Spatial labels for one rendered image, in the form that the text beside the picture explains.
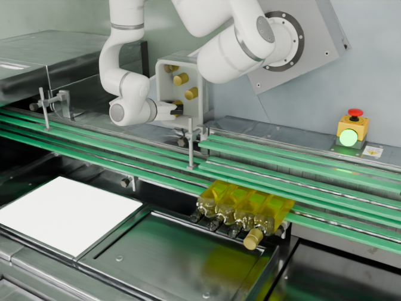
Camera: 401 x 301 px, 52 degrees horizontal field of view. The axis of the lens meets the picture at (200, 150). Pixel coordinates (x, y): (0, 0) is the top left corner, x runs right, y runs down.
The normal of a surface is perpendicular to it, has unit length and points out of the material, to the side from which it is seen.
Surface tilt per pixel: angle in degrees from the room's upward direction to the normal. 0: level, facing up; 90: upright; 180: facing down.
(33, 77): 90
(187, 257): 90
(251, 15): 75
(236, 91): 0
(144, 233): 90
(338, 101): 0
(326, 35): 5
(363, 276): 89
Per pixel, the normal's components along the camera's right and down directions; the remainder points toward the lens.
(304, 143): -0.01, -0.90
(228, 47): -0.61, 0.24
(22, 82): 0.86, 0.21
